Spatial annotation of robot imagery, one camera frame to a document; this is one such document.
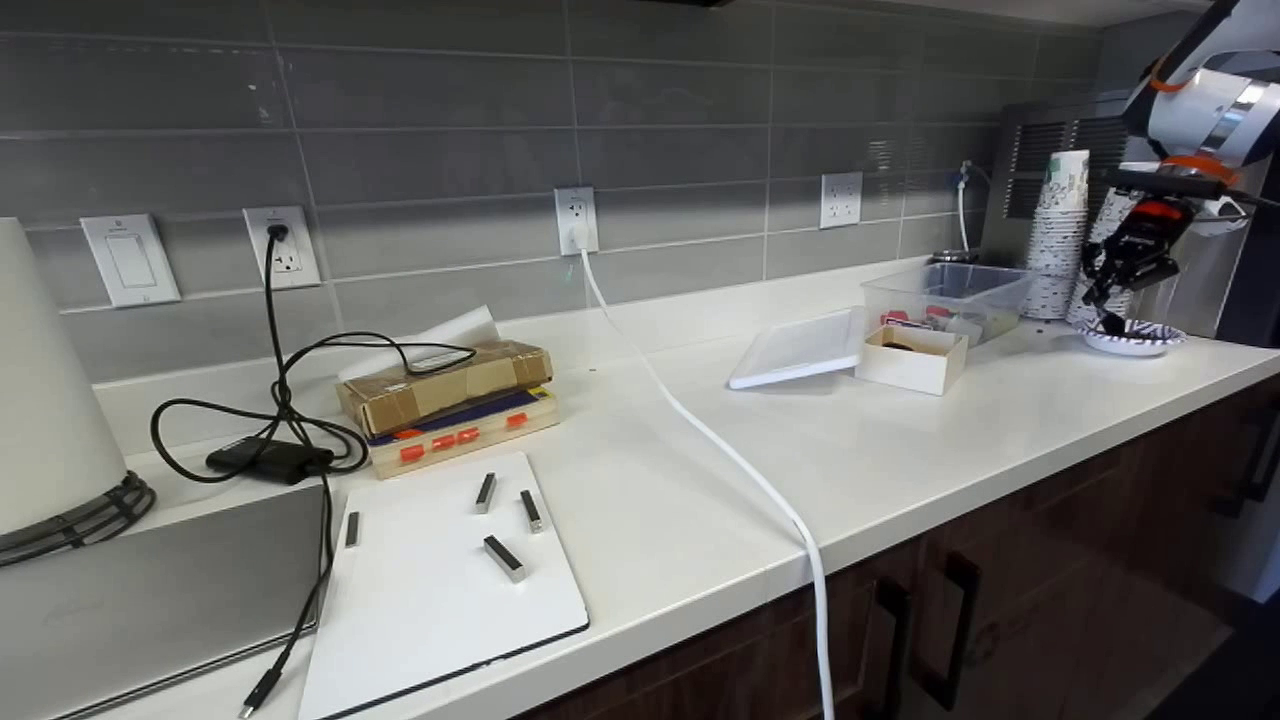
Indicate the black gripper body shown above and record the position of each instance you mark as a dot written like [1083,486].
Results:
[1156,228]

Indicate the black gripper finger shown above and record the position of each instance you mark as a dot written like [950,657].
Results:
[1098,282]
[1129,301]

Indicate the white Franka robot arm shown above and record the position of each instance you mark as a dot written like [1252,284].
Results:
[1215,106]

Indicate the white plate with blue pattern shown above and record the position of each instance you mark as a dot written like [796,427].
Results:
[1142,347]

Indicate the clear plastic storage bin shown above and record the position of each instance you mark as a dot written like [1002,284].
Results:
[982,284]

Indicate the small light wooden box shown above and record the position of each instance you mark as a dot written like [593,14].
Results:
[914,363]

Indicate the dark wood base cabinet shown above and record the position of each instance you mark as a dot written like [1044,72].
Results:
[1066,575]

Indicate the white paper sheet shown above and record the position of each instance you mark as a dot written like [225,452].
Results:
[461,326]

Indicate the small black marker piece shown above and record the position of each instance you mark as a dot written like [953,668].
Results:
[506,552]

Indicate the flat box with orange print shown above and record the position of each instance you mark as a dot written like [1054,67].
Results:
[461,438]

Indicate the white outlet with black plug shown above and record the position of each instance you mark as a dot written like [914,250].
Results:
[297,250]

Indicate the stainless steel sink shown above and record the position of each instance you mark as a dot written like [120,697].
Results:
[163,594]

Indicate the white paper towel roll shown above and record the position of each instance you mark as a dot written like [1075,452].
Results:
[46,393]

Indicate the white empty wall outlet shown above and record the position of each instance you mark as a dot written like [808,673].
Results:
[842,201]

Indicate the white light switch plate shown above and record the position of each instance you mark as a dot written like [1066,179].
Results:
[130,258]

